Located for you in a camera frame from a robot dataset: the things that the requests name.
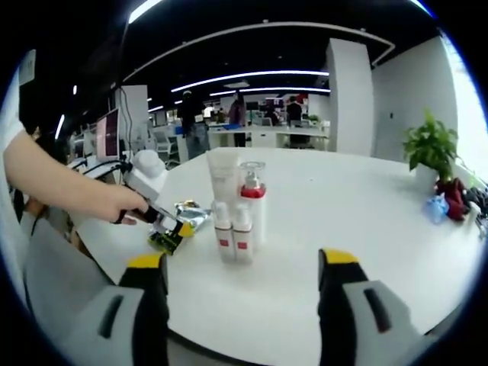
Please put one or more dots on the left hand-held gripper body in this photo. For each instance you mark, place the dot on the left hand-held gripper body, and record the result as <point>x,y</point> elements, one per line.
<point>146,175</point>

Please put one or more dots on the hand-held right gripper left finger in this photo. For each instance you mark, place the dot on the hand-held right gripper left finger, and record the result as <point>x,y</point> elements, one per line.
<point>126,328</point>

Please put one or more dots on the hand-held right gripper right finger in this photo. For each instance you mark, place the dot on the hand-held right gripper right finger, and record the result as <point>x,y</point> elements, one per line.
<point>354,328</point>

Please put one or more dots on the green black foil packet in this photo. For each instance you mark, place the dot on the green black foil packet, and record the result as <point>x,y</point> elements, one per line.
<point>162,242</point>

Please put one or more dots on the small white skincare bottle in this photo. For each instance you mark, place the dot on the small white skincare bottle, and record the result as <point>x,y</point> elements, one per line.
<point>224,232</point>
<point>243,234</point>

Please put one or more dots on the white skincare tube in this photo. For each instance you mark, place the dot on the white skincare tube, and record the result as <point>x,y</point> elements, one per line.
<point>223,171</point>

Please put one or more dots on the white pump skincare bottle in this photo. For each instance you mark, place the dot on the white pump skincare bottle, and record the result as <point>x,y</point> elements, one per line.
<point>259,217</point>

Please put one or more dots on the blue storage bin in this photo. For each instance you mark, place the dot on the blue storage bin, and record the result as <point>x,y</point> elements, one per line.
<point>233,127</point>
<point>181,129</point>

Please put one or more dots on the person's left hand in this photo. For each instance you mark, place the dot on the person's left hand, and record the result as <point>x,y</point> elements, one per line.
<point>124,204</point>

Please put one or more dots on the white office chair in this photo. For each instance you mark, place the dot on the white office chair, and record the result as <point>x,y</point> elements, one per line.
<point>165,146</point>

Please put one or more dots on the computer monitor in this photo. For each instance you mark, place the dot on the computer monitor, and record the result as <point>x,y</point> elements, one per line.
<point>108,135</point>

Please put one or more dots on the white office desk row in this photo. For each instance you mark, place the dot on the white office desk row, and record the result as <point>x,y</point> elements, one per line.
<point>267,137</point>

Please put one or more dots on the long ceiling light strip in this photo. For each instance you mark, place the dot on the long ceiling light strip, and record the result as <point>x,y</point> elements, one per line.
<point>274,90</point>
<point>248,75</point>

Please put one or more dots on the grey ceiling panel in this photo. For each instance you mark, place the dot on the grey ceiling panel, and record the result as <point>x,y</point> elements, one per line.
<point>27,68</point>

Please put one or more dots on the dark red cloth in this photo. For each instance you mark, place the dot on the dark red cloth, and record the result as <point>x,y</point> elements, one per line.
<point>453,198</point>

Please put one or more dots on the bright ceiling light panel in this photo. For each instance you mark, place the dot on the bright ceiling light panel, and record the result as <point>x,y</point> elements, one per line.
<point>143,11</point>

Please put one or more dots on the dark bundle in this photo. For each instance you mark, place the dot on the dark bundle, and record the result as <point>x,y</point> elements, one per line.
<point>476,198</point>

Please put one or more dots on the potted green plant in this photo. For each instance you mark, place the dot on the potted green plant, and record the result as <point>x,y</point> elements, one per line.
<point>431,145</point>

